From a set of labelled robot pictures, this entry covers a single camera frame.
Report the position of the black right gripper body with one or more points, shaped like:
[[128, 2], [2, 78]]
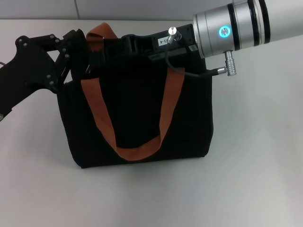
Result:
[[142, 45]]

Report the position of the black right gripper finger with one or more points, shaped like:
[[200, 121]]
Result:
[[97, 60]]

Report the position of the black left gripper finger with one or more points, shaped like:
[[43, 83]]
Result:
[[65, 63], [54, 40]]

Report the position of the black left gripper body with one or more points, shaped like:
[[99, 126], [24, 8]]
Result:
[[23, 71]]

